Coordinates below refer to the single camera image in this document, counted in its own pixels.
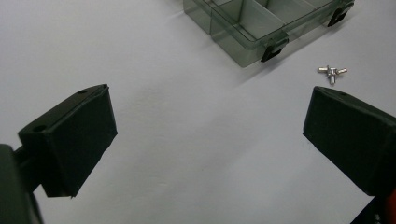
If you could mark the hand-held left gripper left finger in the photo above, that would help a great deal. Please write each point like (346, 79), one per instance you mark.
(74, 140)

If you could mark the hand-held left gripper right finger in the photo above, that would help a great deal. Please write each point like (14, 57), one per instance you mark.
(355, 133)

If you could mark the small silver metal screw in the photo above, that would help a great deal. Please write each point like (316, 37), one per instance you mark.
(332, 77)
(322, 69)
(342, 71)

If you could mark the transparent grey compartment storage box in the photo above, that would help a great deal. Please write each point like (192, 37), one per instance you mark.
(249, 28)

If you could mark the white table board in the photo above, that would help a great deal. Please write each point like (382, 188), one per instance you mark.
(193, 130)

